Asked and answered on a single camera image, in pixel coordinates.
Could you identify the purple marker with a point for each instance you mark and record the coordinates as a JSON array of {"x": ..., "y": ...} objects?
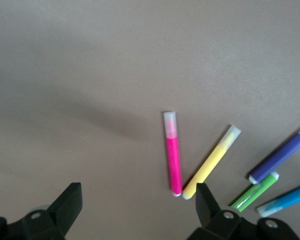
[{"x": 277, "y": 160}]

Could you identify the yellow marker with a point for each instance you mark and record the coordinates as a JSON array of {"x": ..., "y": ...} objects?
[{"x": 210, "y": 162}]

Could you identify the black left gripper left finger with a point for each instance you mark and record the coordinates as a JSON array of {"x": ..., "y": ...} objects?
[{"x": 62, "y": 212}]

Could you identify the green marker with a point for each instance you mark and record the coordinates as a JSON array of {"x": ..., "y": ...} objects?
[{"x": 255, "y": 192}]

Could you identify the pink marker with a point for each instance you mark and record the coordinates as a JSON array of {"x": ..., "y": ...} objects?
[{"x": 173, "y": 162}]

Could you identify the blue marker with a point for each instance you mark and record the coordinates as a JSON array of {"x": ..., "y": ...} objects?
[{"x": 287, "y": 200}]

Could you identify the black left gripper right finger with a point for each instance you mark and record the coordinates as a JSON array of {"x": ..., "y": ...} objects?
[{"x": 210, "y": 212}]

